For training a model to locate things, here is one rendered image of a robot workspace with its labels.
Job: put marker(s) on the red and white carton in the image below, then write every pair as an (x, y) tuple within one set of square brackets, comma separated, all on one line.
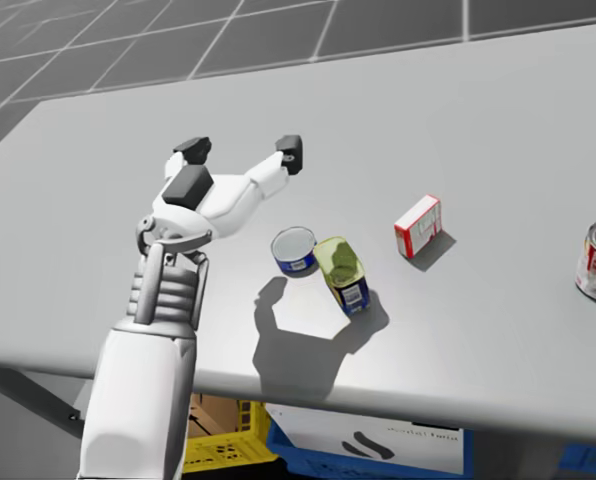
[(418, 227)]

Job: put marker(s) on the blue box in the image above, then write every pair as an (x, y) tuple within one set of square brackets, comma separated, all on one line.
[(290, 457)]

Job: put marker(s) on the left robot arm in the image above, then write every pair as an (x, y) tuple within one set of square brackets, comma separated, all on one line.
[(138, 400)]

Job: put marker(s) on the blue flat can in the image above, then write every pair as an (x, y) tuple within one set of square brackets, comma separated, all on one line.
[(293, 247)]

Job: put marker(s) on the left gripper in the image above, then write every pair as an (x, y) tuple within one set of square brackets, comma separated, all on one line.
[(218, 200)]

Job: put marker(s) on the green and blue rectangular can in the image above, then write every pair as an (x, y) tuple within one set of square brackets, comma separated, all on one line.
[(342, 272)]

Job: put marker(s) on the brown box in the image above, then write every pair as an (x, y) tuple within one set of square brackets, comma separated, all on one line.
[(213, 412)]

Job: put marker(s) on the yellow box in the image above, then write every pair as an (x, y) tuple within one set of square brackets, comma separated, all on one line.
[(223, 450)]

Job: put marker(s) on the white box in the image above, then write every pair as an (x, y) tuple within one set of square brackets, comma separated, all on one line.
[(328, 430)]

